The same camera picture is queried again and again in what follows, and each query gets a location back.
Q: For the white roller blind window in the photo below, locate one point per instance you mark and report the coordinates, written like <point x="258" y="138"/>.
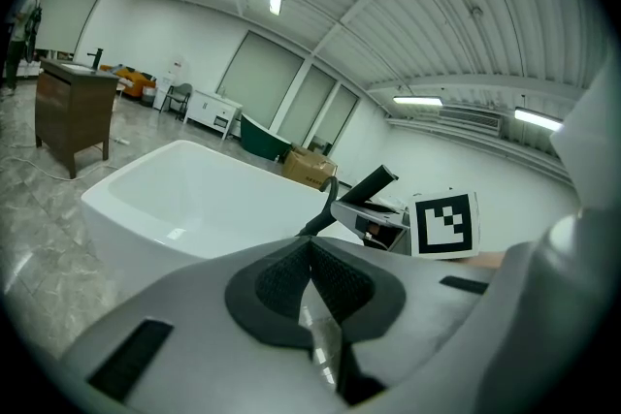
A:
<point x="310" y="106"/>
<point x="262" y="82"/>
<point x="339" y="116"/>
<point x="68" y="5"/>

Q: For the person's right forearm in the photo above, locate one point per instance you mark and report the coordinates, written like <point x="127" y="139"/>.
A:
<point x="485" y="260"/>

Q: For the grey folding chair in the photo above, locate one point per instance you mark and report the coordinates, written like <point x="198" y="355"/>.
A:
<point x="183" y="91"/>

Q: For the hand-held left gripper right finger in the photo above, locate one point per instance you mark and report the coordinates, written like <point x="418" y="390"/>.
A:
<point x="417" y="300"/>

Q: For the person's white top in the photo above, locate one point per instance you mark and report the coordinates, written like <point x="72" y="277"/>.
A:
<point x="597" y="126"/>

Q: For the black vanity faucet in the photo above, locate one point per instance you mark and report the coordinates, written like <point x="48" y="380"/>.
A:
<point x="98" y="58"/>

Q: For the white power strip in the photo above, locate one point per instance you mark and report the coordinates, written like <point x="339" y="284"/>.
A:
<point x="121" y="140"/>

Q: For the dark green bathtub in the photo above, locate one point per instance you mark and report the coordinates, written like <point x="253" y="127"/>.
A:
<point x="262" y="140"/>

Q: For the brown wooden vanity cabinet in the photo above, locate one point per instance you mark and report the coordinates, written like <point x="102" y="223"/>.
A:
<point x="73" y="111"/>

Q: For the white bathtub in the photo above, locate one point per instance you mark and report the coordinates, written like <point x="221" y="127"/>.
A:
<point x="184" y="189"/>

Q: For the brown cardboard box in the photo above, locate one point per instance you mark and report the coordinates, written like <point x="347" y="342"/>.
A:
<point x="308" y="169"/>

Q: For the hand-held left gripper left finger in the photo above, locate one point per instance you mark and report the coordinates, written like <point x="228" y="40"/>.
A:
<point x="194" y="305"/>

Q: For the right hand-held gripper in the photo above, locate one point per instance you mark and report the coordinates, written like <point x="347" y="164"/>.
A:
<point x="444" y="223"/>

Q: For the white cabinet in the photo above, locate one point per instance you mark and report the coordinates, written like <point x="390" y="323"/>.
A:
<point x="208" y="109"/>

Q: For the orange sofa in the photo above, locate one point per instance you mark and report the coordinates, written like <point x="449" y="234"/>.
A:
<point x="136" y="80"/>

